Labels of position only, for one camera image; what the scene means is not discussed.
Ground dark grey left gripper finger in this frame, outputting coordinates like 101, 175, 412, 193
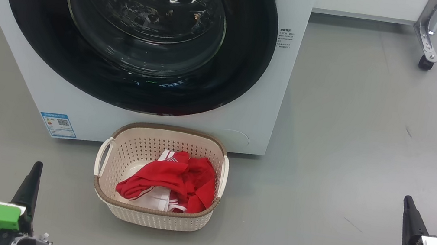
5, 158, 45, 237

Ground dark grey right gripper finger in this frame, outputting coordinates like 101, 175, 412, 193
396, 194, 435, 245

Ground white garment red stripes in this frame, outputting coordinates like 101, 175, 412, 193
124, 144, 196, 216

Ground red shirt white lettering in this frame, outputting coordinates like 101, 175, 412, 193
113, 142, 222, 218

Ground black glass washing machine door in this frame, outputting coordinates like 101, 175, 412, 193
0, 0, 284, 132

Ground white washing machine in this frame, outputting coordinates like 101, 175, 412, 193
0, 0, 317, 176

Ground cream perforated laundry basket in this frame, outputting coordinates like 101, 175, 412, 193
86, 115, 235, 239

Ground blue white energy label sticker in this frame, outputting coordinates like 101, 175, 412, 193
37, 110, 80, 141

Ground metal leg with caster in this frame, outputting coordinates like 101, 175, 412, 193
407, 0, 437, 73

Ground small text sticker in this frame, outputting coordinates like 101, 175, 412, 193
276, 27, 296, 51

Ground white furniture panel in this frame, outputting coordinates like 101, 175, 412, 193
313, 0, 429, 30

